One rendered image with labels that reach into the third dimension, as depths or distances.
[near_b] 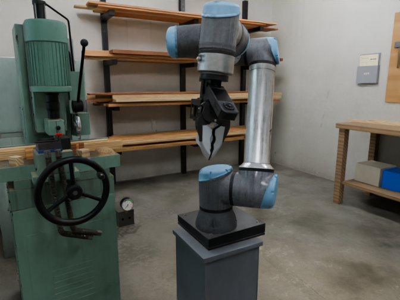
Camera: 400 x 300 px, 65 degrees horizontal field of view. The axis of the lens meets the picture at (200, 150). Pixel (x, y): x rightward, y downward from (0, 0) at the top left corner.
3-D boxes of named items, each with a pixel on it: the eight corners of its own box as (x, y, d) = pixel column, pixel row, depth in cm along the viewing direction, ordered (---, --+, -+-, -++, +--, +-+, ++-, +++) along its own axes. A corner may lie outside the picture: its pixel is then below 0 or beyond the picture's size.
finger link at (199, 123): (209, 141, 80) (213, 106, 79) (212, 141, 79) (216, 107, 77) (193, 140, 78) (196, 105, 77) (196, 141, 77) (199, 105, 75)
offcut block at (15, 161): (9, 165, 132) (8, 156, 132) (16, 163, 135) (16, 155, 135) (16, 166, 130) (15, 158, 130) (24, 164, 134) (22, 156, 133)
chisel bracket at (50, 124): (49, 138, 146) (47, 120, 144) (44, 135, 157) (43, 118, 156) (66, 137, 150) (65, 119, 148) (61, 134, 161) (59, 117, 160)
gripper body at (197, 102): (213, 122, 86) (218, 77, 85) (229, 125, 79) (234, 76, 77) (188, 121, 83) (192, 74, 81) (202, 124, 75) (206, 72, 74)
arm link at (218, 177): (205, 196, 153) (204, 161, 149) (240, 200, 147) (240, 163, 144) (194, 208, 139) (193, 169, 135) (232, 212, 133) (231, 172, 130)
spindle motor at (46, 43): (32, 93, 136) (24, 16, 130) (28, 92, 150) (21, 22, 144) (75, 92, 145) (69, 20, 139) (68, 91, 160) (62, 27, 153)
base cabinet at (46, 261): (28, 357, 146) (9, 212, 131) (19, 290, 193) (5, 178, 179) (122, 319, 170) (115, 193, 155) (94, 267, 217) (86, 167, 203)
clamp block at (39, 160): (37, 177, 127) (34, 155, 125) (33, 169, 138) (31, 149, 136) (75, 171, 134) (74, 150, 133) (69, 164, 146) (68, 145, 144)
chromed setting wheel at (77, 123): (77, 138, 164) (75, 114, 161) (72, 135, 174) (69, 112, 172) (83, 137, 166) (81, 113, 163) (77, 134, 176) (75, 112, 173)
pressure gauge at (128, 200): (122, 216, 153) (121, 200, 151) (119, 213, 156) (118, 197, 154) (134, 213, 156) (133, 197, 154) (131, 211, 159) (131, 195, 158)
